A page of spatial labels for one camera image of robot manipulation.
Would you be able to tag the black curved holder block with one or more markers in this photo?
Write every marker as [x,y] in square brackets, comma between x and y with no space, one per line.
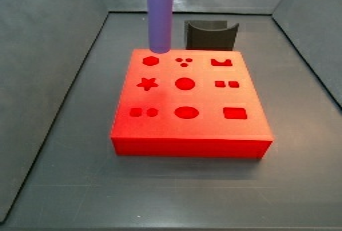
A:
[209,35]

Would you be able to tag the red shape-sorter block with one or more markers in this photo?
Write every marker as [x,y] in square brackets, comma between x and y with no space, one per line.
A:
[188,104]

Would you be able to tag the purple round peg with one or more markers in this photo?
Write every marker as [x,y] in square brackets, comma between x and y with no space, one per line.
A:
[159,25]

